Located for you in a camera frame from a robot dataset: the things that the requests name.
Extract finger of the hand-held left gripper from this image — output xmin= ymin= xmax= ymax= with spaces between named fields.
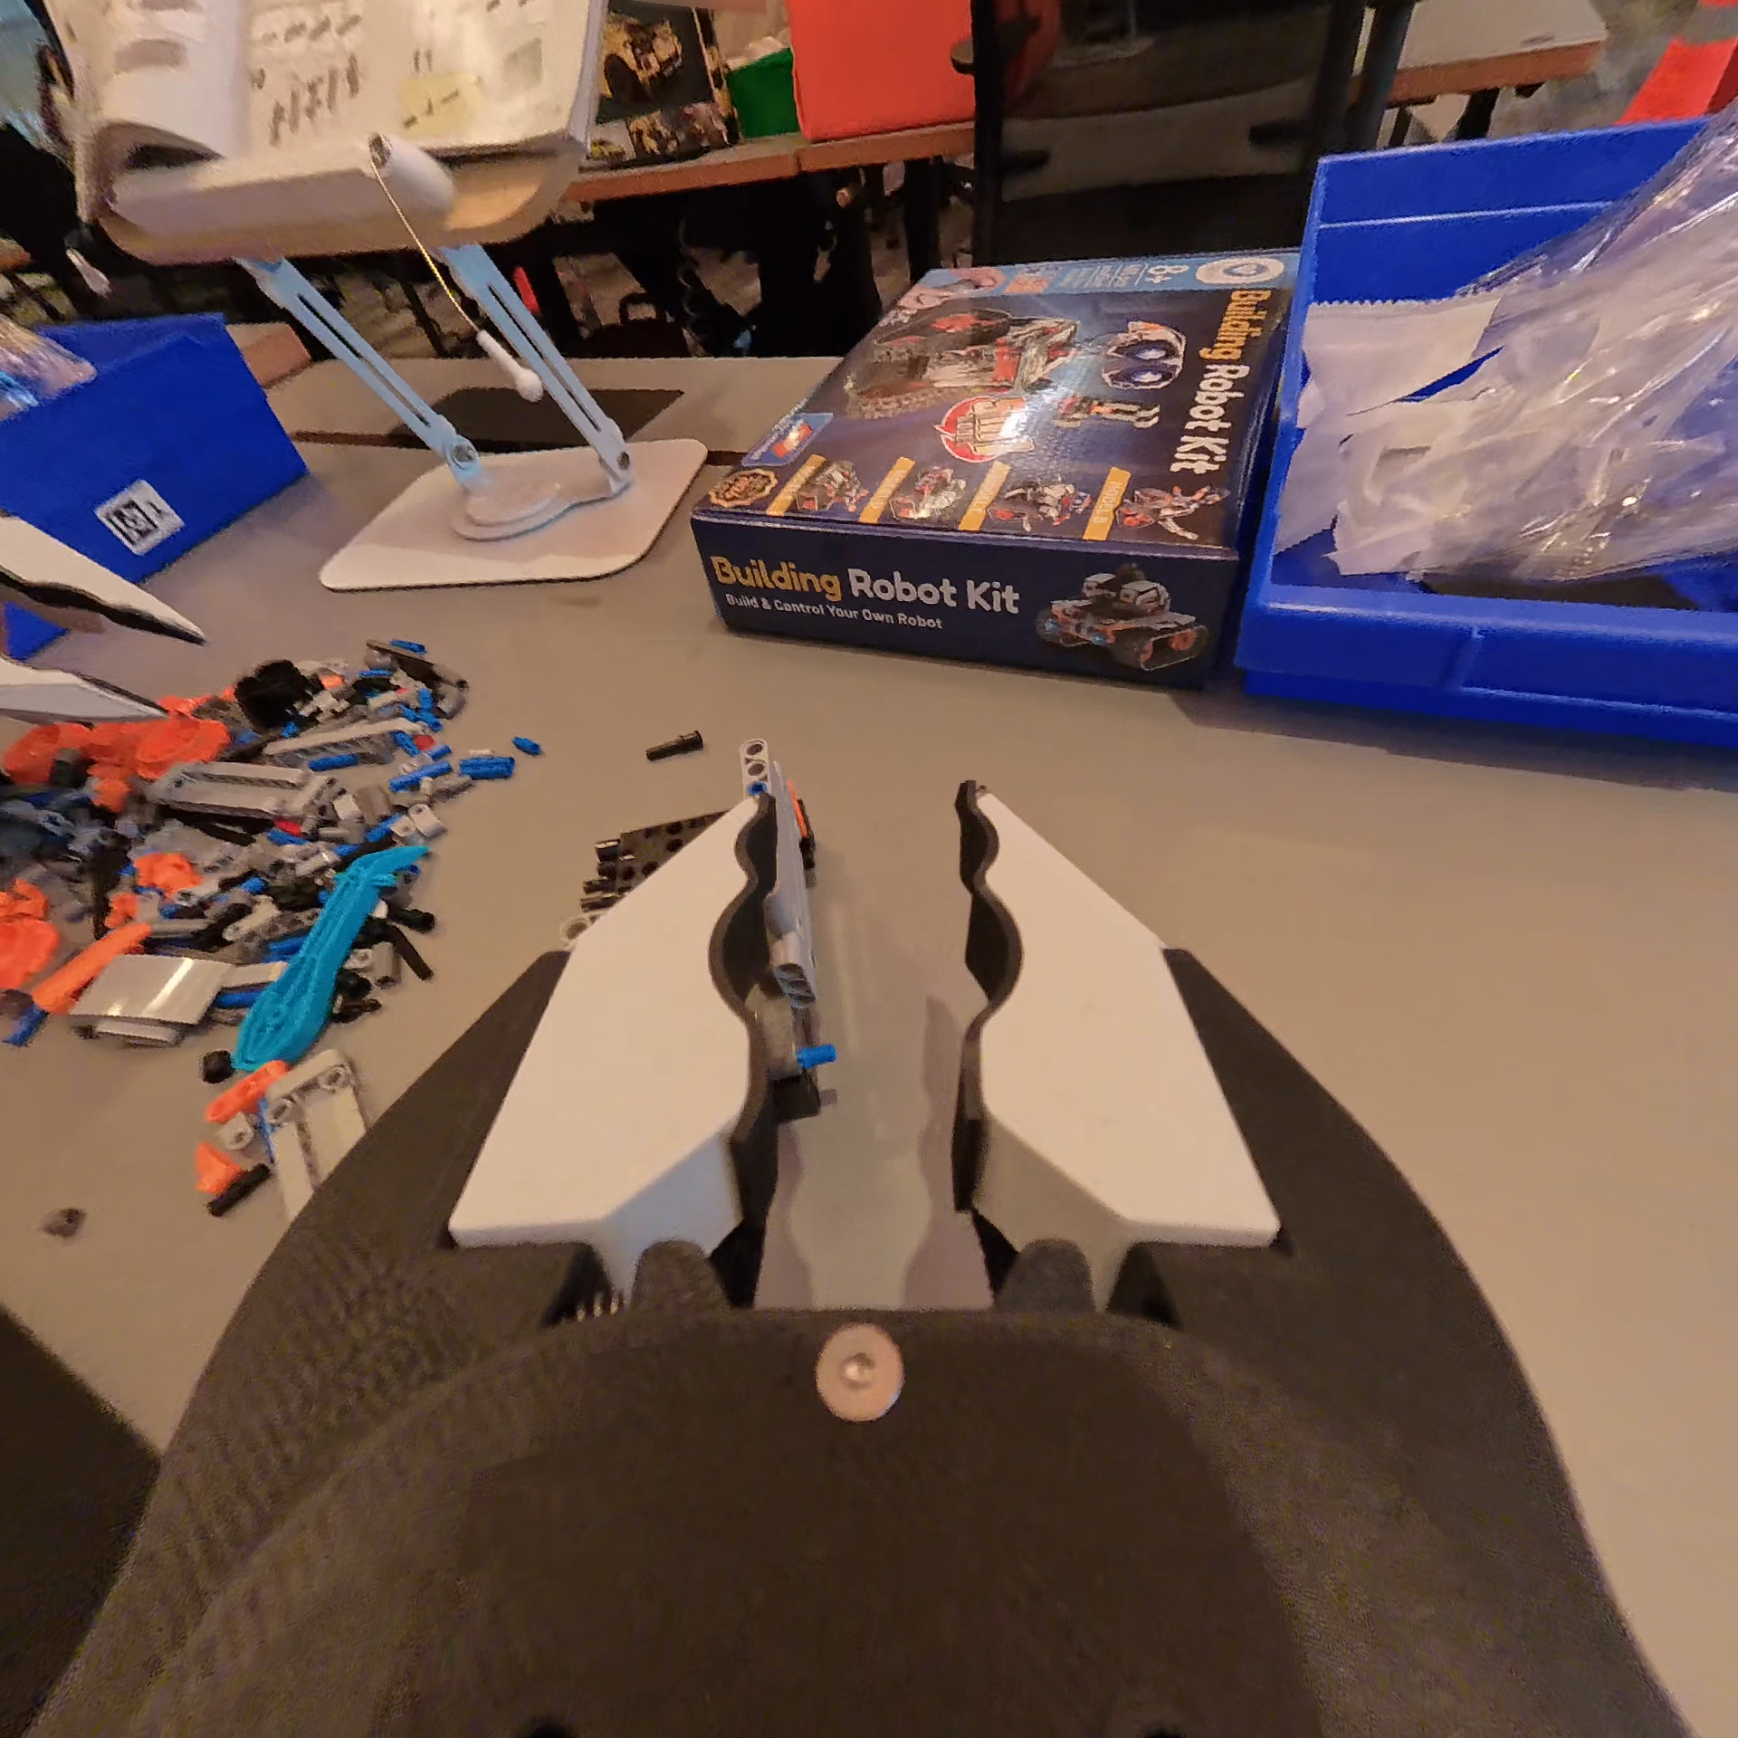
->
xmin=0 ymin=513 xmax=210 ymax=650
xmin=0 ymin=658 xmax=170 ymax=730

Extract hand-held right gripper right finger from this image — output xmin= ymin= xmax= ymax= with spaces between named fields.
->
xmin=947 ymin=780 xmax=1284 ymax=1308

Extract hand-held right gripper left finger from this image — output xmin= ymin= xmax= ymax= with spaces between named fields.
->
xmin=445 ymin=795 xmax=787 ymax=1296

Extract black perforated base assembly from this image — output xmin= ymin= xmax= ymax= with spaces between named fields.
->
xmin=562 ymin=789 xmax=836 ymax=1122

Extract pile of plastic building pieces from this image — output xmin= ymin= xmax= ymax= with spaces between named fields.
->
xmin=0 ymin=637 xmax=545 ymax=1089

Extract small blue tagged bin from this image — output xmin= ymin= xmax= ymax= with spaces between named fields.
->
xmin=0 ymin=314 xmax=312 ymax=664

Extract clear bag of pieces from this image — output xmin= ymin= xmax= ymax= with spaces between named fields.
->
xmin=0 ymin=333 xmax=98 ymax=410

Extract orange gear wheel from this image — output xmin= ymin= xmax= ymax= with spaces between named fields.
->
xmin=0 ymin=880 xmax=63 ymax=994

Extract grey curved panel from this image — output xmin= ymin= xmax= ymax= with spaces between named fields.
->
xmin=68 ymin=953 xmax=226 ymax=1047

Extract large blue plastic bin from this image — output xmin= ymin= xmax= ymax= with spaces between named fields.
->
xmin=1235 ymin=121 xmax=1738 ymax=751

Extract open instruction booklet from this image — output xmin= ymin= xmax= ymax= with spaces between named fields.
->
xmin=41 ymin=0 xmax=608 ymax=171

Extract white book stand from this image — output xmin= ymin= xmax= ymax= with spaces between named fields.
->
xmin=81 ymin=128 xmax=710 ymax=592

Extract dark blue cardboard box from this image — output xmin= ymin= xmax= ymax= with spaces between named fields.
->
xmin=690 ymin=251 xmax=1297 ymax=687

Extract clear plastic bags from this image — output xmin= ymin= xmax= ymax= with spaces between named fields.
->
xmin=1274 ymin=106 xmax=1738 ymax=587

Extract green plastic container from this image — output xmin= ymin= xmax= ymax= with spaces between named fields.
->
xmin=727 ymin=47 xmax=799 ymax=138

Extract orange-red box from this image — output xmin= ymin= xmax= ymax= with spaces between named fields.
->
xmin=784 ymin=0 xmax=1015 ymax=145

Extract red plastic object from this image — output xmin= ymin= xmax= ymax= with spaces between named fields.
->
xmin=1620 ymin=0 xmax=1738 ymax=127

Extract grey double beam frame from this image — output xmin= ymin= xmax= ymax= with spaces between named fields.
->
xmin=258 ymin=1051 xmax=369 ymax=1216

